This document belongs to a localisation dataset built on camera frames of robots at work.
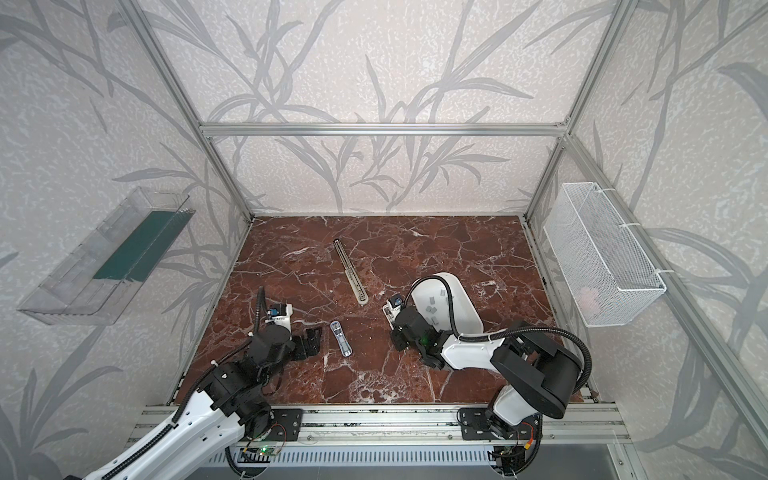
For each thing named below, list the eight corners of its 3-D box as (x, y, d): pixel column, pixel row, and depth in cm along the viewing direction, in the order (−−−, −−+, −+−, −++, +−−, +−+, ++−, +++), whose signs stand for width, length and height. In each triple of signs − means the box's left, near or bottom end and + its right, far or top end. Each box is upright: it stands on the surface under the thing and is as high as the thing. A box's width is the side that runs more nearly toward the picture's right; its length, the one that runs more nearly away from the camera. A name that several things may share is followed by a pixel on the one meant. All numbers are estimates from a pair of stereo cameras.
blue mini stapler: (343, 359, 86) (341, 353, 83) (331, 330, 92) (328, 323, 89) (354, 353, 88) (352, 348, 84) (341, 325, 93) (338, 318, 90)
